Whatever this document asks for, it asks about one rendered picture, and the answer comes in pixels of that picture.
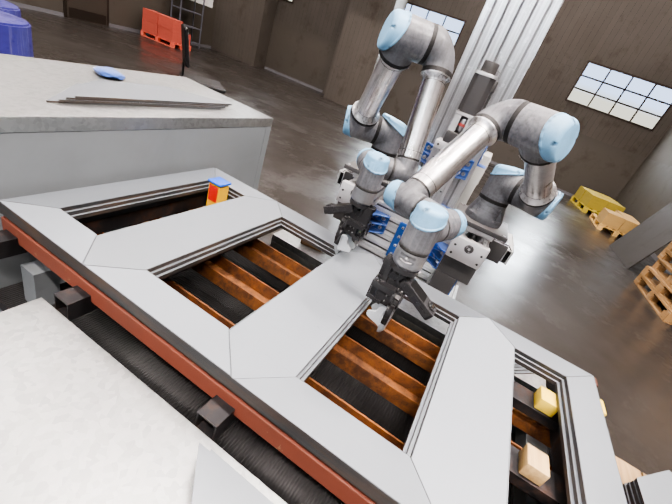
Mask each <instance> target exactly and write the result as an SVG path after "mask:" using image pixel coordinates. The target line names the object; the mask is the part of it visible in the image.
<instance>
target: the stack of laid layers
mask: <svg viewBox="0 0 672 504"><path fill-rule="evenodd" d="M209 183H210V181H203V182H198V183H192V184H187V185H182V186H176V187H171V188H166V189H160V190H155V191H150V192H145V193H139V194H134V195H129V196H123V197H118V198H113V199H107V200H102V201H97V202H92V203H86V204H81V205H76V206H70V207H65V208H60V209H62V210H63V211H64V212H66V213H67V214H69V215H70V216H71V217H73V218H74V219H76V220H77V219H81V218H86V217H90V216H95V215H99V214H104V213H108V212H113V211H117V210H122V209H127V208H131V207H136V206H140V205H145V204H149V203H154V202H158V201H163V200H167V199H172V198H177V197H181V196H186V195H190V194H195V193H199V192H204V191H208V189H209ZM0 213H1V214H3V215H4V216H5V217H6V218H8V219H9V220H10V221H12V222H13V223H14V224H16V225H17V226H18V227H19V228H21V229H22V230H23V231H25V232H26V233H27V234H28V235H30V236H31V237H32V238H34V239H35V240H36V241H38V242H39V243H40V244H41V245H43V246H44V247H45V248H47V249H48V250H49V251H51V252H52V253H53V254H54V255H56V256H57V257H58V258H60V259H61V260H62V261H63V262H65V263H66V264H67V265H69V266H70V267H71V268H73V269H74V270H75V271H76V272H78V273H79V274H80V275H82V276H83V277H84V278H86V279H87V280H88V281H89V282H91V283H92V284H93V285H95V286H96V287H97V288H98V289H100V290H101V291H102V292H104V293H105V294H106V295H108V296H109V297H110V298H111V299H113V300H114V301H115V302H117V303H118V304H119V305H121V306H122V307H123V308H124V309H126V310H127V311H128V312H130V313H131V314H132V315H133V316H135V317H136V318H137V319H139V320H140V321H141V322H143V323H144V324H145V325H146V326H148V327H149V328H150V329H152V330H153V331H154V332H156V333H157V334H158V335H159V336H161V337H162V338H163V339H165V340H166V341H167V342H169V343H170V344H171V345H172V346H174V347H175V348H176V349H178V350H179V351H180V352H181V353H183V354H184V355H185V356H187V357H188V358H189V359H191V360H192V361H193V362H194V363H196V364H197V365H198V366H200V367H201V368H202V369H204V370H205V371H206V372H207V373H209V374H210V375H211V376H213V377H214V378H215V379H216V380H218V381H219V382H220V383H222V384H223V385H224V386H226V387H227V388H228V389H229V390H231V391H232V392H233V393H235V394H236V395H237V396H239V397H240V398H241V399H242V400H244V401H245V402H246V403H248V404H249V405H250V406H251V407H253V408H254V409H255V410H257V411H258V412H259V413H261V414H262V415H263V416H264V417H266V418H267V419H268V420H270V421H271V422H272V423H274V424H275V425H276V426H277V427H279V428H280V429H281V430H283V431H284V432H285V433H286V434H288V435H289V436H290V437H292V438H293V439H294V440H296V441H297V442H298V443H299V444H301V445H302V446H303V447H305V448H306V449H307V450H309V451H310V452H311V453H312V454H314V455H315V456H316V457H318V458H319V459H320V460H321V461H323V462H324V463H325V464H327V465H328V466H329V467H331V468H332V469H333V470H334V471H336V472H337V473H338V474H340V475H341V476H342V477H344V478H345V479H346V480H347V481H349V482H350V483H351V484H353V485H354V486H355V487H357V488H358V489H359V490H360V491H362V492H363V493H364V494H366V495H367V496H368V497H369V498H371V499H372V500H373V501H375V502H376V503H377V504H399V503H398V502H396V501H395V500H394V499H392V498H391V497H390V496H388V495H387V494H386V493H384V492H383V491H382V490H380V489H379V488H378V487H376V486H375V485H374V484H372V483H371V482H370V481H368V480H367V479H366V478H364V477H363V476H362V475H360V474H359V473H358V472H356V471H355V470H354V469H352V468H351V467H350V466H348V465H347V464H346V463H344V462H343V461H342V460H340V459H339V458H338V457H336V456H335V455H334V454H332V453H331V452H330V451H328V450H327V449H326V448H324V447H323V446H322V445H320V444H319V443H318V442H316V441H315V440H314V439H312V438H311V437H310V436H308V435H307V434H306V433H304V432H303V431H302V430H300V429H299V428H298V427H297V426H295V425H294V424H293V423H291V422H290V421H289V420H287V419H286V418H285V417H283V416H282V415H281V414H279V413H278V412H277V411H275V410H274V409H273V408H271V407H270V406H269V405H267V404H266V403H265V402H263V401H262V400H261V399H259V398H258V397H257V396H255V395H254V394H253V393H251V392H250V391H249V390H247V389H246V388H245V387H243V386H242V385H241V384H239V383H238V382H237V381H235V380H234V379H232V378H231V376H230V375H228V374H227V373H226V372H224V371H223V370H222V369H220V368H219V367H218V366H216V365H215V364H214V363H212V362H211V361H210V360H208V359H207V358H206V357H205V356H203V355H202V354H201V353H199V352H198V351H197V350H195V349H194V348H193V347H191V346H190V345H189V344H187V343H186V342H185V341H183V340H182V339H181V338H179V337H178V336H177V335H175V334H174V333H173V332H171V331H170V330H169V329H168V328H166V327H165V326H164V325H162V324H161V323H160V322H158V321H157V320H156V319H154V318H153V317H152V316H150V315H149V314H148V313H146V312H145V311H144V310H142V309H141V308H140V307H138V306H137V305H136V304H134V303H133V302H132V301H131V300H129V299H128V298H127V297H125V296H124V295H123V294H121V293H120V292H119V291H117V290H116V289H115V288H113V287H112V286H111V285H109V284H108V283H107V282H105V281H104V280H103V279H101V278H100V277H99V276H97V275H96V274H95V273H94V272H92V271H91V270H90V269H88V268H87V267H86V266H84V265H83V264H82V263H80V262H79V261H78V260H76V259H75V258H74V257H72V256H71V255H70V254H68V253H67V252H66V251H64V250H63V249H62V248H60V247H59V246H58V245H57V244H55V243H54V242H53V241H51V240H50V239H49V238H47V237H46V236H45V235H43V234H42V233H41V232H39V231H38V230H37V229H35V228H34V227H33V226H31V225H30V224H29V223H27V222H26V221H25V220H23V219H22V218H21V217H20V216H18V215H17V214H16V213H14V212H13V211H12V210H10V209H9V208H8V207H6V206H5V205H4V204H2V203H1V202H0ZM278 228H282V229H284V230H285V231H287V232H289V233H291V234H292V235H294V236H296V237H298V238H299V239H301V240H303V241H305V242H306V243H308V244H310V245H311V246H313V247H315V248H317V249H318V250H320V251H322V252H324V253H325V254H327V255H329V256H331V257H333V256H334V255H336V254H335V250H334V246H333V245H331V244H329V243H327V242H326V241H324V240H322V239H320V238H318V237H317V236H315V235H313V234H311V233H310V232H308V231H306V230H304V229H303V228H301V227H299V226H297V225H295V224H294V223H292V222H290V221H288V220H287V219H285V218H283V217H280V218H277V219H275V220H272V221H270V222H267V223H265V224H262V225H260V226H257V227H255V228H252V229H249V230H247V231H244V232H242V233H239V234H237V235H234V236H232V237H229V238H227V239H224V240H222V241H219V242H216V243H214V244H211V245H209V246H206V247H204V248H201V249H199V250H196V251H194V252H191V253H188V254H186V255H183V256H181V257H178V258H176V259H173V260H171V261H168V262H166V263H163V264H161V265H158V266H155V267H153V268H150V269H148V271H149V272H150V273H152V274H153V275H155V276H156V277H157V278H159V279H160V280H161V279H163V278H166V277H168V276H170V275H172V274H175V273H177V272H179V271H182V270H184V269H186V268H189V267H191V266H193V265H195V264H198V263H200V262H202V261H205V260H207V259H209V258H211V257H214V256H216V255H218V254H221V253H223V252H225V251H228V250H230V249H232V248H234V247H237V246H239V245H241V244H244V243H246V242H248V241H251V240H253V239H255V238H257V237H260V236H262V235H264V234H267V233H269V232H271V231H274V230H276V229H278ZM372 302H373V301H372V299H370V298H368V297H367V298H366V299H365V300H364V301H363V302H362V303H361V305H360V306H359V307H358V308H357V309H356V310H355V311H354V312H353V314H352V315H351V316H350V317H349V318H348V319H347V320H346V321H345V322H344V324H343V325H342V326H341V327H340V328H339V329H338V330H337V331H336V333H335V334H334V335H333V336H332V337H331V338H330V339H329V340H328V342H327V343H326V344H325V345H324V346H323V347H322V348H321V349H320V350H319V352H318V353H317V354H316V355H315V356H314V357H313V358H312V359H311V361H310V362H309V363H308V364H307V365H306V366H305V367H304V368H303V370H302V371H301V372H300V373H299V374H298V375H297V376H296V377H298V378H299V379H301V380H302V381H304V382H305V381H306V379H307V378H308V377H309V376H310V375H311V374H312V372H313V371H314V370H315V369H316V368H317V366H318V365H319V364H320V363H321V362H322V361H323V359H324V358H325V357H326V356H327V355H328V354H329V352H330V351H331V350H332V349H333V348H334V346H335V345H336V344H337V343H338V342H339V341H340V339H341V338H342V337H343V336H344V335H345V333H346V332H347V331H348V330H349V329H350V328H351V326H352V325H353V324H354V323H355V322H356V321H357V319H358V318H359V317H360V316H361V315H362V313H363V312H364V311H365V310H366V309H367V308H368V306H369V305H370V304H371V303H372ZM433 304H434V305H435V307H436V308H437V310H436V312H435V314H434V316H435V317H437V318H439V319H440V320H442V321H444V322H446V323H447V324H449V327H448V329H447V332H446V335H445V337H444V340H443V343H442V345H441V348H440V351H439V353H438V356H437V359H436V361H435V364H434V367H433V369H432V372H431V374H430V377H429V380H428V382H427V385H426V388H425V390H424V393H423V396H422V398H421V401H420V404H419V406H418V409H417V412H416V414H415V417H414V420H413V422H412V425H411V428H410V430H409V433H408V435H407V438H406V441H405V443H404V446H403V449H402V451H403V452H405V453H406V454H408V455H409V456H410V457H412V454H413V451H414V448H415V445H416V442H417V439H418V436H419V434H420V431H421V428H422V425H423V422H424V419H425V416H426V413H427V410H428V407H429V404H430V401H431V398H432V395H433V393H434V390H435V387H436V384H437V381H438V378H439V375H440V372H441V369H442V366H443V363H444V360H445V357H446V354H447V351H448V349H449V346H450V343H451V340H452V337H453V334H454V331H455V328H456V325H457V322H458V319H459V316H457V315H455V314H454V313H452V312H450V311H448V310H446V309H445V308H443V307H441V306H439V305H438V304H436V303H434V302H433ZM514 363H517V364H519V365H520V366H522V367H524V368H526V369H527V370H529V371H531V372H533V373H534V374H536V375H538V376H540V377H541V378H543V379H545V380H547V381H548V382H550V383H552V384H554V385H555V393H556V403H557V412H558V421H559V431H560V440H561V449H562V459H563V468H564V477H565V487H566V496H567V504H586V499H585V492H584V486H583V479H582V473H581V467H580V460H579V454H578V448H577V441H576V435H575V428H574V422H573V416H572V409H571V403H570V396H569V390H568V384H567V377H565V376H564V375H562V374H560V373H558V372H557V371H555V370H553V369H551V368H549V367H548V366H546V365H544V364H542V363H541V362H539V361H537V360H535V359H533V358H532V357H530V356H528V355H526V354H525V353H523V352H521V351H519V350H517V349H516V348H515V353H514Z"/></svg>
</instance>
